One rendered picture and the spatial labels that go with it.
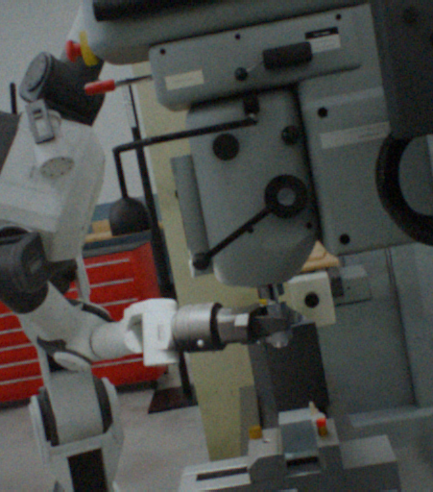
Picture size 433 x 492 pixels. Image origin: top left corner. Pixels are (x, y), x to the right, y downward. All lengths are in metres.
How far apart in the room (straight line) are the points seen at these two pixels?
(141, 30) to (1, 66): 9.53
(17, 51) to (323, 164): 9.58
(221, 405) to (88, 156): 1.80
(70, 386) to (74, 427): 0.09
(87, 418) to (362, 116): 1.01
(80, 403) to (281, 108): 0.93
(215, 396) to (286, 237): 1.99
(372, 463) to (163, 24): 0.75
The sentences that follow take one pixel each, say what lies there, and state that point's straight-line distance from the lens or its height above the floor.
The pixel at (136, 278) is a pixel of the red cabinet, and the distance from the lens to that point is 6.09.
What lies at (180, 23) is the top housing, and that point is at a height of 1.75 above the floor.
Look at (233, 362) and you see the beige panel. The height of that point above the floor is 0.76.
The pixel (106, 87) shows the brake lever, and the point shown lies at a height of 1.70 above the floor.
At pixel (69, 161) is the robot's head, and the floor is 1.58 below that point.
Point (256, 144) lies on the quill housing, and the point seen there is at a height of 1.54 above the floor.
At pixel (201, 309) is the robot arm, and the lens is 1.59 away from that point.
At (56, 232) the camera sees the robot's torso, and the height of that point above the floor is 1.45.
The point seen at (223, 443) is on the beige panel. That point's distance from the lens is 3.44.
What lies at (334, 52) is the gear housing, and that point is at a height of 1.66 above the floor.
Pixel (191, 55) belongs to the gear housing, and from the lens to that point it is 1.42.
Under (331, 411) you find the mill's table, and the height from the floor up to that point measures 0.97.
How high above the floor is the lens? 1.54
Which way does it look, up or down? 6 degrees down
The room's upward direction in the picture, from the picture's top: 11 degrees counter-clockwise
